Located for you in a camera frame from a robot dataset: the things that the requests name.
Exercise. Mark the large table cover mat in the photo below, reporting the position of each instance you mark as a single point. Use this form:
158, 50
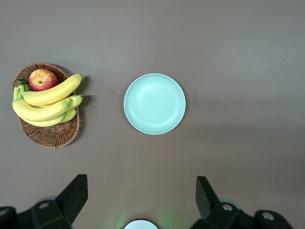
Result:
214, 47

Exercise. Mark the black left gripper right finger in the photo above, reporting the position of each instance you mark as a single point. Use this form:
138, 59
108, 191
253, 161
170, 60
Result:
205, 195

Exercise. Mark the pale green round plate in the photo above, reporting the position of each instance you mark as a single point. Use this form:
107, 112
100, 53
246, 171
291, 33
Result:
155, 103

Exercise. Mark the red yellow apple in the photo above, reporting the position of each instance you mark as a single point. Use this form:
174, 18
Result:
41, 80

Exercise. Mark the yellow banana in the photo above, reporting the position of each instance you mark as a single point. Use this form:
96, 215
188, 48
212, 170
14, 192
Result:
54, 91
76, 100
45, 122
70, 115
35, 112

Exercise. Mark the brown wicker basket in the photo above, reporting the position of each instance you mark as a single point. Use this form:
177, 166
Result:
52, 138

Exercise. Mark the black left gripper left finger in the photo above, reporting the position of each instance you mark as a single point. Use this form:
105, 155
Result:
71, 195

